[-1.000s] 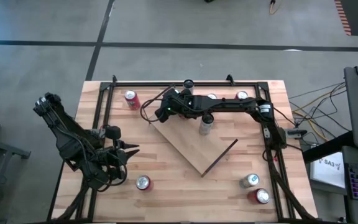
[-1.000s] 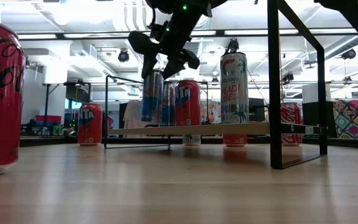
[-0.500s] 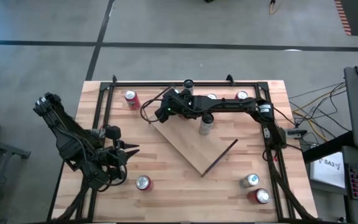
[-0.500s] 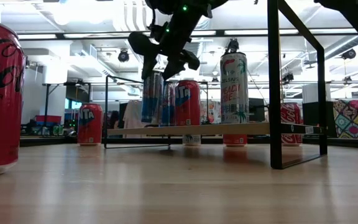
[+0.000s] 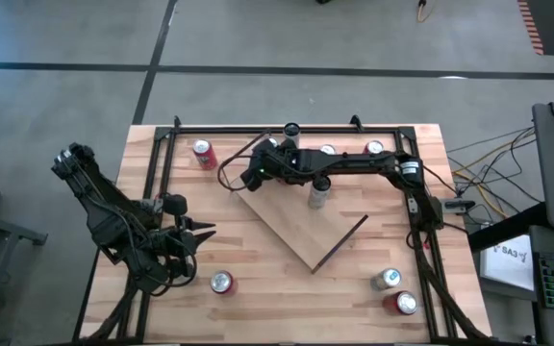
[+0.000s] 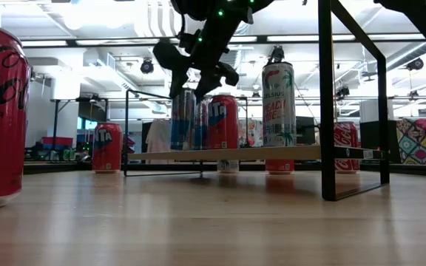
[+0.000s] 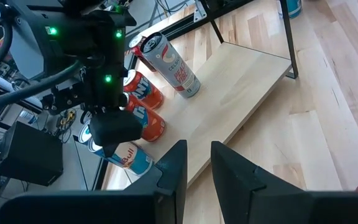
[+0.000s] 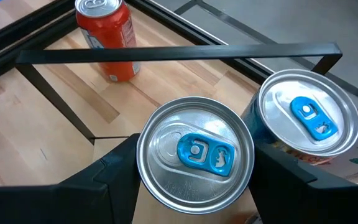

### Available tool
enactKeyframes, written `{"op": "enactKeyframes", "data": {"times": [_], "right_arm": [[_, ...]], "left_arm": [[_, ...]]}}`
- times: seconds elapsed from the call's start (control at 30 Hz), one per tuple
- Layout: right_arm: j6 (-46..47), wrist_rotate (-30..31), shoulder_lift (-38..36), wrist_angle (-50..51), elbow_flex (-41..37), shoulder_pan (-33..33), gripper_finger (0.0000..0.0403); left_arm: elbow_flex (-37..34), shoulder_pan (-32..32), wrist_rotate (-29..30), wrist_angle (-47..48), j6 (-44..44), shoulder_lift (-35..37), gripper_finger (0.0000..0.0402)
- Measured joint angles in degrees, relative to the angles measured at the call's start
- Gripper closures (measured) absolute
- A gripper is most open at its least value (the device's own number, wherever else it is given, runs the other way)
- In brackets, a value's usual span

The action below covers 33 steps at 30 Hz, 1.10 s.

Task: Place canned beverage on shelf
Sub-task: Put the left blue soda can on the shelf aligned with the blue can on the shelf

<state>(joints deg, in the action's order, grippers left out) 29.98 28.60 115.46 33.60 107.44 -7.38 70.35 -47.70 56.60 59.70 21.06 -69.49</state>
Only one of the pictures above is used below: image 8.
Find black aluminium rig frame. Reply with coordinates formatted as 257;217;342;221
0;0;358;102

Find red Fanta can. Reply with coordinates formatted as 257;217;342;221
75;0;142;83

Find blue silver Red Bull can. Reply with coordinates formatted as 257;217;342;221
241;68;358;166
135;96;255;215

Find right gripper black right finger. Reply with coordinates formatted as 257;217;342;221
249;146;358;224

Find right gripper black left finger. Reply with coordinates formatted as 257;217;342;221
0;133;142;224

